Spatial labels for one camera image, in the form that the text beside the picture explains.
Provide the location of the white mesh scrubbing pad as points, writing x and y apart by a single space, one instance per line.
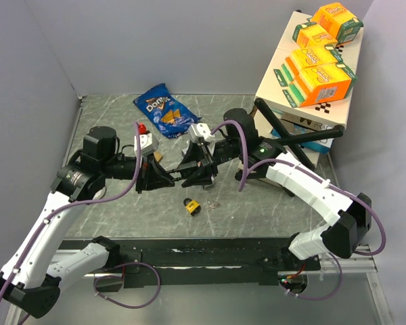
100 194

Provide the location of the black padlock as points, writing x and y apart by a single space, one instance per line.
184 170

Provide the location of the orange sponge pack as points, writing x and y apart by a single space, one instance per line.
338 21
311 34
316 85

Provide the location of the white shelf with black frame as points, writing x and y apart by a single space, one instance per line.
284 119

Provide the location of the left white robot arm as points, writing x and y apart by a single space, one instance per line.
29 280

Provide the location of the orange sponge pack top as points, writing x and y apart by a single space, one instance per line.
338 21

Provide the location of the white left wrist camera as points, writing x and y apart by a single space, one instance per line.
148 142

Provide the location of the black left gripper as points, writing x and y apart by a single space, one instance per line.
152 175

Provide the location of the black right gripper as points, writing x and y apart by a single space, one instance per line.
207 167

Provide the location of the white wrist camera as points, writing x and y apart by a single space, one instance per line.
148 142
200 130

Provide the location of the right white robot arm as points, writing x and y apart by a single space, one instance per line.
347 217

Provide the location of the yellow padlock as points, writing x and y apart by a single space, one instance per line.
192 206

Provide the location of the blue Doritos chip bag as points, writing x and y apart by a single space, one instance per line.
167 114

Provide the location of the blue box under shelf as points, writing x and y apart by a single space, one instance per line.
317 141

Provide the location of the orange sponge pack front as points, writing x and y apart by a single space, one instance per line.
316 85

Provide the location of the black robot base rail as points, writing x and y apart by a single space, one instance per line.
185 261

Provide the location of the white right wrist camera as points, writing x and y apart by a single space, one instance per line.
200 130

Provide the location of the brass padlock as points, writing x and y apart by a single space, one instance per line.
158 156

